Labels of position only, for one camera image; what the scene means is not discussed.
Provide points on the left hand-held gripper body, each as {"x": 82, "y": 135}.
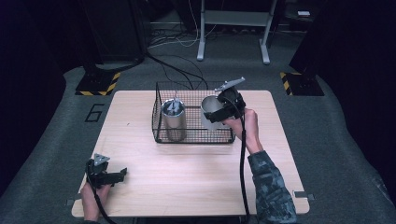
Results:
{"x": 97, "y": 174}

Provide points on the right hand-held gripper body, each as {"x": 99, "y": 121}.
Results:
{"x": 233, "y": 102}

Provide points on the short silver metal cup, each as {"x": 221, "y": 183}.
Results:
{"x": 210, "y": 105}

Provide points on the tall silver metal canister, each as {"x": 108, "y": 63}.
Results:
{"x": 174, "y": 124}

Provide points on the person's left hand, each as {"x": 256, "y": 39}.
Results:
{"x": 90, "y": 200}

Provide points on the person's right hand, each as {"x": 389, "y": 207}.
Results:
{"x": 247, "y": 127}

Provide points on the white metal stand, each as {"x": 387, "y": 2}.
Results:
{"x": 200, "y": 46}

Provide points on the hazard-striped black stand base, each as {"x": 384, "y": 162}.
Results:
{"x": 98, "y": 84}
{"x": 303, "y": 85}

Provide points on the small white box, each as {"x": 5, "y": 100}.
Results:
{"x": 303, "y": 13}

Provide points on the grey tape marker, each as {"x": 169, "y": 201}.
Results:
{"x": 303, "y": 194}

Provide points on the dark cabinet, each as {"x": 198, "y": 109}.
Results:
{"x": 115, "y": 31}

